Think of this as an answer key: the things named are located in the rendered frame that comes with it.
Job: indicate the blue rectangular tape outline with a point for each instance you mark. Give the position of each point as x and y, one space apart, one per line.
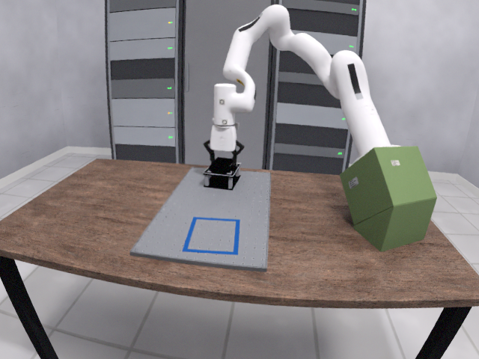
236 238

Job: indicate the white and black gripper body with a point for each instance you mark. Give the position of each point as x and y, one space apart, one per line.
223 138

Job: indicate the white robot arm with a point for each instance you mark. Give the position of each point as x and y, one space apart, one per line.
359 111

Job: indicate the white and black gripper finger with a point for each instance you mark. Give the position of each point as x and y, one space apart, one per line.
235 153
211 152

